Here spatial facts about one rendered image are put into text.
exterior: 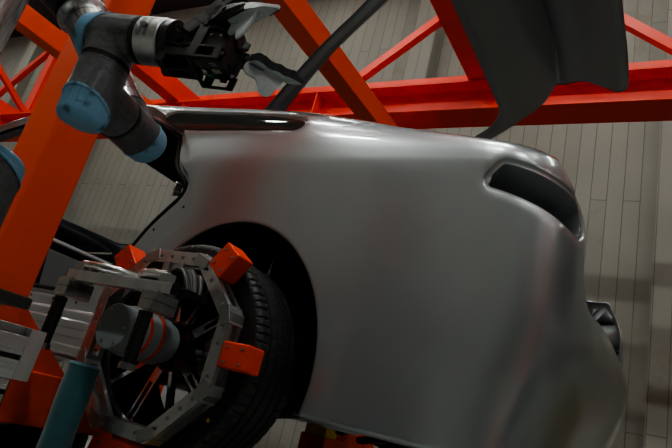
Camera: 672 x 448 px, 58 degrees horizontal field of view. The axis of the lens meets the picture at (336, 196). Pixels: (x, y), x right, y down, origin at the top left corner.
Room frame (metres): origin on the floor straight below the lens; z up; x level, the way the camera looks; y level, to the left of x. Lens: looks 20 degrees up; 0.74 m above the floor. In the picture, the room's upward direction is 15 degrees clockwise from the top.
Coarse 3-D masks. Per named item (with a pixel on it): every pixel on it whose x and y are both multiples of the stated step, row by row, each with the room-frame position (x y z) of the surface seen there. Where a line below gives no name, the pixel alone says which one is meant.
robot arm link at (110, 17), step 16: (96, 16) 0.81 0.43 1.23; (112, 16) 0.80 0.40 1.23; (128, 16) 0.80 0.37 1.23; (80, 32) 0.82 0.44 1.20; (96, 32) 0.80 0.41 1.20; (112, 32) 0.80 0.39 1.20; (128, 32) 0.79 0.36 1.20; (80, 48) 0.84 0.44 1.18; (112, 48) 0.80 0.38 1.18; (128, 48) 0.80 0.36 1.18; (128, 64) 0.83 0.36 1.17
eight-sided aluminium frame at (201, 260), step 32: (160, 256) 1.87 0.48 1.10; (192, 256) 1.80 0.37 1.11; (224, 288) 1.74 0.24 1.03; (96, 320) 1.98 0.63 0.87; (224, 320) 1.69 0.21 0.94; (96, 352) 2.00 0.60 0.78; (96, 384) 1.98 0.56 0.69; (224, 384) 1.74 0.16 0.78; (96, 416) 1.88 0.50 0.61; (160, 416) 1.76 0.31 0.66; (192, 416) 1.76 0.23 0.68
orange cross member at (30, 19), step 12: (24, 12) 3.38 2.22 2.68; (36, 12) 3.44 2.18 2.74; (24, 24) 3.41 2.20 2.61; (36, 24) 3.47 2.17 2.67; (48, 24) 3.52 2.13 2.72; (36, 36) 3.51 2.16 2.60; (48, 36) 3.55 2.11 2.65; (60, 36) 3.61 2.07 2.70; (48, 48) 3.64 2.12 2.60; (60, 48) 3.64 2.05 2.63; (144, 96) 4.28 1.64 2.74
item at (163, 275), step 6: (180, 264) 1.81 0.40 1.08; (144, 270) 1.63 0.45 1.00; (150, 270) 1.61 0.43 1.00; (156, 270) 1.60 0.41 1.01; (162, 270) 1.60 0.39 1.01; (144, 276) 1.63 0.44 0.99; (150, 276) 1.62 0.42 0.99; (156, 276) 1.60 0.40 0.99; (162, 276) 1.59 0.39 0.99; (168, 276) 1.58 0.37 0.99; (174, 276) 1.59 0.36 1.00
